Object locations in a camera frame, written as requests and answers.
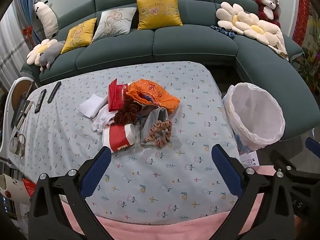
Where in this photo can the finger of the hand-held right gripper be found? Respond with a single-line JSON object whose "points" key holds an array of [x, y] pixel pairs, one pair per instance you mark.
{"points": [[297, 171], [313, 145]]}

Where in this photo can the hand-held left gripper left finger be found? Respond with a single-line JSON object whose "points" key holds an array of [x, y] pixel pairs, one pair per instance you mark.
{"points": [[96, 172]]}

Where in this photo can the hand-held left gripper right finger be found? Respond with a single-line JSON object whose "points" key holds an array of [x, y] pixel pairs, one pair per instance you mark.
{"points": [[226, 170]]}

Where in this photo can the red and white paper cup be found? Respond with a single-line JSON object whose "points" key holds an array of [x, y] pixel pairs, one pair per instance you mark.
{"points": [[117, 137]]}

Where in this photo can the white cloth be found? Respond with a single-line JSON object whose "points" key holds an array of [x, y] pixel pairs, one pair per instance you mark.
{"points": [[102, 120]]}

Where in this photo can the trash bin with white liner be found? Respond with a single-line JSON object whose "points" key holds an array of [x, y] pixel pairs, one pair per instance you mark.
{"points": [[255, 110]]}

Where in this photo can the brown scrunchie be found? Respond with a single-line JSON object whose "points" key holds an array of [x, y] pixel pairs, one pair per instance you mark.
{"points": [[127, 112]]}

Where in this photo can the white foam block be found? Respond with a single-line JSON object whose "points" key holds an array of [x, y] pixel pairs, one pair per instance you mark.
{"points": [[91, 105]]}

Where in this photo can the pink scrunchie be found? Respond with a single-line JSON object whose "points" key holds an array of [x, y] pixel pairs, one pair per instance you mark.
{"points": [[160, 136]]}

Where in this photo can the red paper packet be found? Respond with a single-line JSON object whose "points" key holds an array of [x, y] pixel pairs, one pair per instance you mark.
{"points": [[116, 97]]}

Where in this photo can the clear plastic bag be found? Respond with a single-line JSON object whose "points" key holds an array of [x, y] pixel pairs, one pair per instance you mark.
{"points": [[152, 116]]}

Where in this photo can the orange plastic bag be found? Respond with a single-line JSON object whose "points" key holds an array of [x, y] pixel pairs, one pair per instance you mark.
{"points": [[160, 95]]}

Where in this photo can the white printed paper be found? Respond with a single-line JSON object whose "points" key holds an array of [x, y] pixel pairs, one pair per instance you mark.
{"points": [[250, 160]]}

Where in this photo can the floral light blue tablecloth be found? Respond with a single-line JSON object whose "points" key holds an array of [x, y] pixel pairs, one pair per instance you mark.
{"points": [[162, 180]]}

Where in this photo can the red box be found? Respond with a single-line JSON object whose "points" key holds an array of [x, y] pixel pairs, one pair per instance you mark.
{"points": [[30, 188]]}

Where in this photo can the potted plant with flowers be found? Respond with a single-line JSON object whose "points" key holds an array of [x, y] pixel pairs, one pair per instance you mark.
{"points": [[311, 67]]}

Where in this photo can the white cartoon mug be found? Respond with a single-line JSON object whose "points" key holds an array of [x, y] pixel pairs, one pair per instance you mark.
{"points": [[12, 186]]}

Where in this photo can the black remote with buttons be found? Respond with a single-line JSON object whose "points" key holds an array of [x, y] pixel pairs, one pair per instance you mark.
{"points": [[40, 101]]}

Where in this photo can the slim black remote control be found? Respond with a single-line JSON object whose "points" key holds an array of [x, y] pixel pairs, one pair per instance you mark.
{"points": [[54, 92]]}

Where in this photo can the black flat device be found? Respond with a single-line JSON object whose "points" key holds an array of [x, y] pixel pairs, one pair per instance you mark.
{"points": [[22, 113]]}

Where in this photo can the beige quilted blanket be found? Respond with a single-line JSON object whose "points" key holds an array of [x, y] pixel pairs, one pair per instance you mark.
{"points": [[280, 43]]}

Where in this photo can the round wooden white-rimmed stool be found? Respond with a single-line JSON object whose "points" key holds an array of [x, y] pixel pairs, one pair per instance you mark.
{"points": [[18, 95]]}

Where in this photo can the grey plush toy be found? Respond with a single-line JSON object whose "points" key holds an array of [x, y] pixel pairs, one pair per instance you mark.
{"points": [[51, 55]]}

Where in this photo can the red hanging banner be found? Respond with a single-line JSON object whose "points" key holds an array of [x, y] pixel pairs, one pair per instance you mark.
{"points": [[302, 17]]}

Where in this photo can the teal fabric sofa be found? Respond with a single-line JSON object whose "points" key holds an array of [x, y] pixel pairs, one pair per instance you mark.
{"points": [[195, 45]]}

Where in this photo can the small white flower cushion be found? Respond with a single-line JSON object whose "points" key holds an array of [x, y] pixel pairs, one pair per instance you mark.
{"points": [[40, 49]]}

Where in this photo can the small yellow embroidered pillow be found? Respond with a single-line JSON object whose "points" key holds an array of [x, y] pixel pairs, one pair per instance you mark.
{"points": [[78, 35]]}

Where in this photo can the dark blue patterned cloth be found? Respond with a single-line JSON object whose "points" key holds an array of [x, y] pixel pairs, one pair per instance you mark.
{"points": [[222, 31]]}

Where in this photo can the red monkey plush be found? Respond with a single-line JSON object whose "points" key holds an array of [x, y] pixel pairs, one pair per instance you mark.
{"points": [[267, 7]]}

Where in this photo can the grey embroidered pillow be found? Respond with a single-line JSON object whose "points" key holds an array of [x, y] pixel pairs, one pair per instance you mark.
{"points": [[113, 23]]}

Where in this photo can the white sheer curtain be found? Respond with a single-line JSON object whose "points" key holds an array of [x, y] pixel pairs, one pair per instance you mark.
{"points": [[10, 45]]}

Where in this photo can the red curtain bow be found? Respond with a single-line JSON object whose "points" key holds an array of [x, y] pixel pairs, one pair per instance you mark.
{"points": [[27, 33]]}

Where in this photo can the white panda plush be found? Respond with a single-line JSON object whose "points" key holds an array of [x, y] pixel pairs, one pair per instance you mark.
{"points": [[47, 20]]}

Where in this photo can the large yellow embroidered pillow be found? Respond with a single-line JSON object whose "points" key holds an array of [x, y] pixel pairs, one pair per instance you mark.
{"points": [[160, 12]]}

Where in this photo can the blue curtain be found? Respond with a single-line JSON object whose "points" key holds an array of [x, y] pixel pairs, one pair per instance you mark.
{"points": [[28, 10]]}

